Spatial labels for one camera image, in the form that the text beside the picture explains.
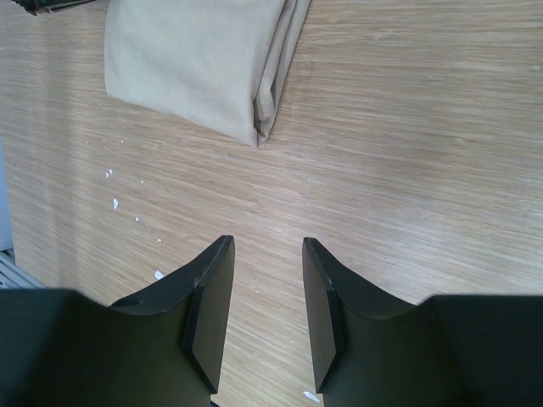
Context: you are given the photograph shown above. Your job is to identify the aluminium frame rail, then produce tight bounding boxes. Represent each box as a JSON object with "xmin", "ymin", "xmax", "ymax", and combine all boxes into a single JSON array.
[{"xmin": 0, "ymin": 248, "xmax": 45, "ymax": 289}]

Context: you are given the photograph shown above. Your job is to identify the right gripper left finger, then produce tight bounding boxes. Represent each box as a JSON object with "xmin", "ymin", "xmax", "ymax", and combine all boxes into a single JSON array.
[{"xmin": 1, "ymin": 235, "xmax": 235, "ymax": 406}]

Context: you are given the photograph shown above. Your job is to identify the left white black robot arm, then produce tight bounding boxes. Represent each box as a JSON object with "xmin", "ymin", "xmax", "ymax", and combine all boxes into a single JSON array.
[{"xmin": 12, "ymin": 0, "xmax": 95, "ymax": 16}]

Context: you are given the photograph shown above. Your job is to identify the beige t shirt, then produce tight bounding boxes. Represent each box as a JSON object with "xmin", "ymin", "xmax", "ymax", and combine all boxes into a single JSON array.
[{"xmin": 104, "ymin": 1, "xmax": 310, "ymax": 147}]

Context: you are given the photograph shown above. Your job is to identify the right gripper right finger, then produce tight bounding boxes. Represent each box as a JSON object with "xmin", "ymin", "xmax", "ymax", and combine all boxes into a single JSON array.
[{"xmin": 302, "ymin": 237, "xmax": 542, "ymax": 406}]

